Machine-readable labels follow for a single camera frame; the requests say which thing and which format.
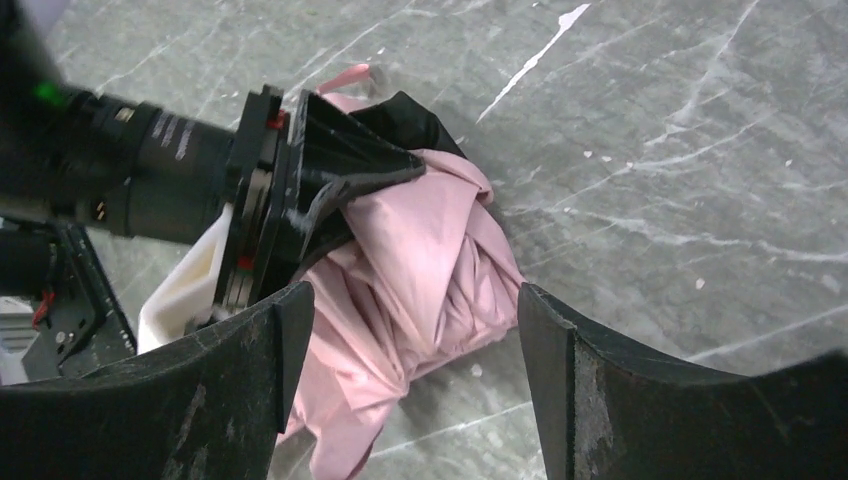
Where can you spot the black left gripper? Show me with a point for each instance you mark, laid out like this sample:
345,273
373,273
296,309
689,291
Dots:
337,159

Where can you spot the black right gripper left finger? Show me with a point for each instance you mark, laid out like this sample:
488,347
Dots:
209,405

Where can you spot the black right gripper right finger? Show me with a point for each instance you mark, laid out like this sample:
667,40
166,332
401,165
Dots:
609,407

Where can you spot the pink and black folding umbrella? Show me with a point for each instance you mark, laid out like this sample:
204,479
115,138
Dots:
428,276

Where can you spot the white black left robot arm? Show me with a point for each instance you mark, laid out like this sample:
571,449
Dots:
136,169

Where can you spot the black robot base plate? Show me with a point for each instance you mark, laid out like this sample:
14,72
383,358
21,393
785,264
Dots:
59,314

